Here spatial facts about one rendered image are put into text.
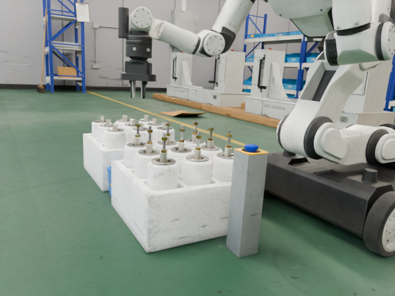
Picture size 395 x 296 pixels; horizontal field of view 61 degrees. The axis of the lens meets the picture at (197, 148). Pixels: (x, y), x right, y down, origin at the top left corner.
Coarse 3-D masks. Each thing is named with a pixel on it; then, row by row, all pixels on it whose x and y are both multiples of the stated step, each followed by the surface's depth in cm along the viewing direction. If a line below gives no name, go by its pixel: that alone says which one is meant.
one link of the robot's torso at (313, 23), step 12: (276, 0) 102; (288, 0) 99; (300, 0) 95; (312, 0) 92; (324, 0) 90; (276, 12) 107; (288, 12) 104; (300, 12) 100; (312, 12) 97; (324, 12) 94; (300, 24) 106; (312, 24) 103; (324, 24) 99; (312, 36) 110; (324, 36) 106
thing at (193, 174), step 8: (184, 160) 105; (184, 168) 105; (192, 168) 103; (200, 168) 103; (208, 168) 104; (184, 176) 106; (192, 176) 104; (200, 176) 103; (208, 176) 105; (192, 184) 104; (200, 184) 104
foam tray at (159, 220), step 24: (120, 168) 116; (120, 192) 117; (144, 192) 96; (168, 192) 96; (192, 192) 100; (216, 192) 104; (120, 216) 119; (144, 216) 97; (168, 216) 97; (192, 216) 102; (216, 216) 106; (144, 240) 98; (168, 240) 99; (192, 240) 104
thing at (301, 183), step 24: (288, 168) 128; (312, 168) 127; (336, 168) 137; (360, 168) 139; (384, 168) 141; (288, 192) 128; (312, 192) 118; (336, 192) 110; (360, 192) 104; (384, 192) 105; (336, 216) 111; (360, 216) 103
